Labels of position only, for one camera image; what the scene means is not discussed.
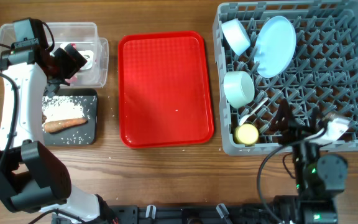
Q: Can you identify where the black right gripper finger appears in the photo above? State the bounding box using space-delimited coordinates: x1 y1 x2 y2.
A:
310 106 321 128
269 99 291 134

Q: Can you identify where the red snack wrapper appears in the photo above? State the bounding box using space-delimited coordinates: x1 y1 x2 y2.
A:
64 44 83 83

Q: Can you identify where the white wrapper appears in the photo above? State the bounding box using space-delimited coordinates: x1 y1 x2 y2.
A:
79 50 94 70

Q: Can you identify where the yellow plastic cup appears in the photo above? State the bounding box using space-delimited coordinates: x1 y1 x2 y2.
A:
234 123 259 146

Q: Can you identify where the white plastic spoon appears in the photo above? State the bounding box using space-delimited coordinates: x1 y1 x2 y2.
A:
239 98 268 126

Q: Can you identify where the white rice pile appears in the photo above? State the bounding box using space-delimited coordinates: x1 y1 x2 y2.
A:
41 95 96 146

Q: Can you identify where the mint green bowl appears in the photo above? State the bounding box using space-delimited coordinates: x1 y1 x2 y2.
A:
223 71 255 109

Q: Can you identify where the brown food scrap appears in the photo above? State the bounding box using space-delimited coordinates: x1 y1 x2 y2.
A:
42 114 47 124

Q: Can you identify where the orange carrot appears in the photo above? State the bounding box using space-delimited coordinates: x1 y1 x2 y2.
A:
44 118 88 133

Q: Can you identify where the light blue plate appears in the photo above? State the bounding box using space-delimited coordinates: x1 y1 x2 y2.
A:
254 16 296 78

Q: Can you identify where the light blue rice bowl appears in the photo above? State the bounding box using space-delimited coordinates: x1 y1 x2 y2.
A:
222 19 250 55

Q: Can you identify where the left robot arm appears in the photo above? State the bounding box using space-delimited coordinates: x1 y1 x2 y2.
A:
0 18 118 223

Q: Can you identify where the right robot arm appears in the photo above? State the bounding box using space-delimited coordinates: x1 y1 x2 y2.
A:
269 100 350 223

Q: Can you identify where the black waste tray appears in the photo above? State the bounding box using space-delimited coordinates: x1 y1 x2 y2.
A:
41 88 99 146

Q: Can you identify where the clear plastic bin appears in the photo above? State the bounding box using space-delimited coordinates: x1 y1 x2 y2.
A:
0 22 109 89

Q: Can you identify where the red plastic tray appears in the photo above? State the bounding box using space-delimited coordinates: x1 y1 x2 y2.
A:
118 31 214 149

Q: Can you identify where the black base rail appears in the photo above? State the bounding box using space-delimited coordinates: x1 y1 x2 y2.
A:
51 203 328 224

